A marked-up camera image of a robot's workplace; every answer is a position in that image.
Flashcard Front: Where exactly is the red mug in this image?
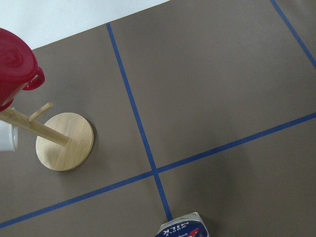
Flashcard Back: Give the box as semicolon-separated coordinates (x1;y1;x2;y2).
0;28;45;111

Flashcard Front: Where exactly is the blue Pascual milk carton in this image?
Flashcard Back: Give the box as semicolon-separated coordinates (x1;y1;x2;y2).
156;212;210;237

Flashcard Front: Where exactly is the white mug grey inside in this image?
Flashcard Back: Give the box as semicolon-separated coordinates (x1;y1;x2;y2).
0;121;18;152

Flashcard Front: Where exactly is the wooden mug tree stand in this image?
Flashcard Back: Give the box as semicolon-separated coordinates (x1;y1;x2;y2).
0;102;94;171

